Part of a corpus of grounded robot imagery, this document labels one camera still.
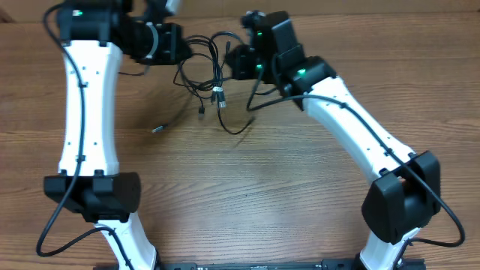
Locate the thin black USB cable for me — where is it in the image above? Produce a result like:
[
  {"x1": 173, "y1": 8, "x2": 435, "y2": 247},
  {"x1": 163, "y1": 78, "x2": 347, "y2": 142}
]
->
[{"x1": 151, "y1": 35, "x2": 257, "y2": 136}]

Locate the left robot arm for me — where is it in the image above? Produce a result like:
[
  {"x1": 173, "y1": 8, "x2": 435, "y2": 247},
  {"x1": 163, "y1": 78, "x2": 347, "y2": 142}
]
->
[{"x1": 43, "y1": 0, "x2": 192, "y2": 269}]

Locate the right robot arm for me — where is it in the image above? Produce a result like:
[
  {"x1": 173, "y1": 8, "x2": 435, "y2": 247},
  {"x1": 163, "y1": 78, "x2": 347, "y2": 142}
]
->
[{"x1": 226, "y1": 11, "x2": 440, "y2": 269}]

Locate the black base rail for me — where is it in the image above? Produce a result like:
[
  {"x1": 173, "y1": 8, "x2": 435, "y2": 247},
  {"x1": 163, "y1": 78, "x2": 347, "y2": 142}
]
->
[{"x1": 93, "y1": 257, "x2": 427, "y2": 270}]

